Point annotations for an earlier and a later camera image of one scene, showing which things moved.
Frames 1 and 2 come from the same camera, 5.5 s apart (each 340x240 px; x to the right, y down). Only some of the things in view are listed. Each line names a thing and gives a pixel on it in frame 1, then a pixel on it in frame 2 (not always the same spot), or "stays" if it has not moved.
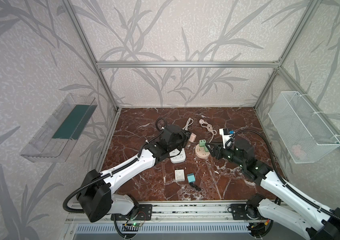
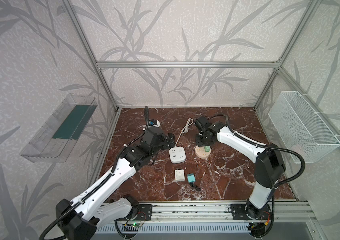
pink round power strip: (200, 152) stays
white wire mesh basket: (306, 137) stays
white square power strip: (179, 158) stays
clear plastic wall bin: (52, 140) stays
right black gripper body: (218, 151) → (203, 141)
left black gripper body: (180, 138) → (167, 140)
